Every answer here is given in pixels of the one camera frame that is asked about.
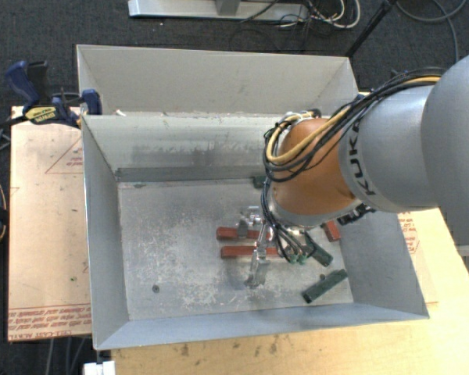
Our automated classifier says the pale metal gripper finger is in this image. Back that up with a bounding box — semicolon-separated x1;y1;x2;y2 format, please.
237;205;264;239
243;248;272;289

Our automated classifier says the red-brown flat block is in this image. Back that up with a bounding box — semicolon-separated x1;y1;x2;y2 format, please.
321;220;342;243
220;245;279;260
216;226;275;242

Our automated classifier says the dark green flat block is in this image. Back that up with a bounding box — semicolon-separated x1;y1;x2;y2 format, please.
301;268;349;305
303;232;334;267

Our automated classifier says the grey metal bin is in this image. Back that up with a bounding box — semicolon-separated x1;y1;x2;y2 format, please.
76;44;431;351

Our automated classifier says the brown cardboard board, red print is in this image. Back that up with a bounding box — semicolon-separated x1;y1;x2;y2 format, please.
7;105;441;343

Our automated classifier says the black cylinder on white bracket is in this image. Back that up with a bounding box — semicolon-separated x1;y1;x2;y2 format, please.
336;204;377;227

